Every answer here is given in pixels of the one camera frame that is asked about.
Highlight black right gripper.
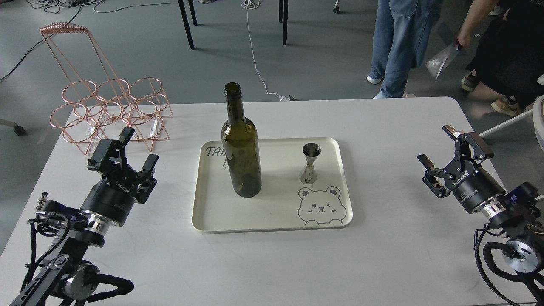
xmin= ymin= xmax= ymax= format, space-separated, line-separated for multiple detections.
xmin=416 ymin=125 xmax=506 ymax=214

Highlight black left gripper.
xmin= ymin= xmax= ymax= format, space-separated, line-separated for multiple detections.
xmin=80 ymin=127 xmax=159 ymax=227

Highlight dark green wine bottle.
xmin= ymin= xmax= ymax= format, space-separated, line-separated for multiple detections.
xmin=221 ymin=82 xmax=262 ymax=198

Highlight silver steel jigger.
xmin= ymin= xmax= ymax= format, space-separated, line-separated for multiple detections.
xmin=299 ymin=142 xmax=321 ymax=184

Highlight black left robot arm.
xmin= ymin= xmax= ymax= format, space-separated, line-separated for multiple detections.
xmin=12 ymin=127 xmax=158 ymax=306

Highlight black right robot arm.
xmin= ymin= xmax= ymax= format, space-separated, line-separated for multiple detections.
xmin=418 ymin=125 xmax=544 ymax=306

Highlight clear plastic bag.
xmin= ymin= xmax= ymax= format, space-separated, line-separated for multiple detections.
xmin=425 ymin=41 xmax=463 ymax=81

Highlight person in black clothes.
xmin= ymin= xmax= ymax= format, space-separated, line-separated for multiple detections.
xmin=461 ymin=0 xmax=544 ymax=117

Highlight chair caster wheel left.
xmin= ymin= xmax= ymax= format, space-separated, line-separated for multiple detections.
xmin=0 ymin=119 xmax=27 ymax=136

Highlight person in blue jeans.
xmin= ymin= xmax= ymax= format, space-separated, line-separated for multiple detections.
xmin=367 ymin=0 xmax=443 ymax=99

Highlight black table legs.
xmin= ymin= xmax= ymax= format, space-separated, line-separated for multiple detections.
xmin=178 ymin=0 xmax=289 ymax=50

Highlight cream tray with bear print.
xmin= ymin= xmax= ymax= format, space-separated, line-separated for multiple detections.
xmin=192 ymin=137 xmax=352 ymax=233

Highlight rose gold wire wine rack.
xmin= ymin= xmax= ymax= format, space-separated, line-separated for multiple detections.
xmin=40 ymin=23 xmax=173 ymax=155

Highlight white chair frame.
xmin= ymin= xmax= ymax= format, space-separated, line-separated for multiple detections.
xmin=480 ymin=95 xmax=544 ymax=150

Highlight white cable on floor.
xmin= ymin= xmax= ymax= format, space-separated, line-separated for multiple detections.
xmin=241 ymin=0 xmax=294 ymax=102

